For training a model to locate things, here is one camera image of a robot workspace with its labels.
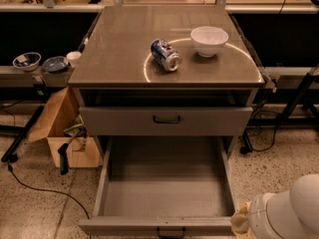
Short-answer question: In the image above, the small white cup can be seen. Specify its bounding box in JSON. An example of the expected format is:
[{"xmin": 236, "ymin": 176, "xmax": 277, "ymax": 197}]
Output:
[{"xmin": 67, "ymin": 51, "xmax": 82, "ymax": 68}]

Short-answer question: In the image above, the grey drawer cabinet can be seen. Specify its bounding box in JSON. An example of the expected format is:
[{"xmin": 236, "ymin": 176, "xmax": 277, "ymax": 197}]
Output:
[{"xmin": 69, "ymin": 5, "xmax": 263, "ymax": 151}]

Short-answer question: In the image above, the black cable right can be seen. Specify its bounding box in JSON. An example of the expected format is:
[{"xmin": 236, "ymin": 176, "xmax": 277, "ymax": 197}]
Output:
[{"xmin": 239, "ymin": 100, "xmax": 280, "ymax": 155}]

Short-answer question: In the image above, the cardboard box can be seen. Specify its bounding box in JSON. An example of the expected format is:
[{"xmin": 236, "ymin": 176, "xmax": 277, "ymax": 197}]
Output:
[{"xmin": 28, "ymin": 88, "xmax": 101, "ymax": 168}]

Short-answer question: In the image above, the grey drawer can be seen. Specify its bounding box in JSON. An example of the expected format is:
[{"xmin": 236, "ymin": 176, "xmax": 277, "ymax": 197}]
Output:
[
  {"xmin": 80, "ymin": 107, "xmax": 252, "ymax": 136},
  {"xmin": 79, "ymin": 136, "xmax": 236, "ymax": 239}
]

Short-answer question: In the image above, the blue soda can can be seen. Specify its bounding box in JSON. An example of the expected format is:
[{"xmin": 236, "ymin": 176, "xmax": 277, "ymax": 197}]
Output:
[{"xmin": 151, "ymin": 39, "xmax": 182, "ymax": 72}]

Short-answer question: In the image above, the grey top drawer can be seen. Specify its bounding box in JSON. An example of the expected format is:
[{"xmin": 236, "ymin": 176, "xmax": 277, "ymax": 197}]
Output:
[{"xmin": 80, "ymin": 107, "xmax": 252, "ymax": 136}]

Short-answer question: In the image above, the white bowl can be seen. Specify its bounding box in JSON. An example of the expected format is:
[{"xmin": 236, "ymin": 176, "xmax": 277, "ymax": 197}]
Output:
[{"xmin": 190, "ymin": 26, "xmax": 228, "ymax": 58}]

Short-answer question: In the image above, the black metal stand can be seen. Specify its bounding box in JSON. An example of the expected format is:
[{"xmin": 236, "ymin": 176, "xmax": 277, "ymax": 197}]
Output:
[{"xmin": 248, "ymin": 67, "xmax": 319, "ymax": 127}]

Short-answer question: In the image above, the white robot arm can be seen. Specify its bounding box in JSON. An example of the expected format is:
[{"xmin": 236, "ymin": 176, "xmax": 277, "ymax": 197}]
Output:
[{"xmin": 230, "ymin": 174, "xmax": 319, "ymax": 239}]

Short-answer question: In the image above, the black pole on floor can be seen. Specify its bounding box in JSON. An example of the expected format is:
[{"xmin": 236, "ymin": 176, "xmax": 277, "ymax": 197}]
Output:
[{"xmin": 0, "ymin": 106, "xmax": 44, "ymax": 162}]

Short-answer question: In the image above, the black handled tool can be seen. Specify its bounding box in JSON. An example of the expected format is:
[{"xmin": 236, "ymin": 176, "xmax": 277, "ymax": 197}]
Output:
[{"xmin": 58, "ymin": 130, "xmax": 80, "ymax": 175}]

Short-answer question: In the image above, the black floor cable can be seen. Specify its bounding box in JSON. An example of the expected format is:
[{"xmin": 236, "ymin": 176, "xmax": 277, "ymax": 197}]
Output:
[{"xmin": 7, "ymin": 162, "xmax": 91, "ymax": 220}]

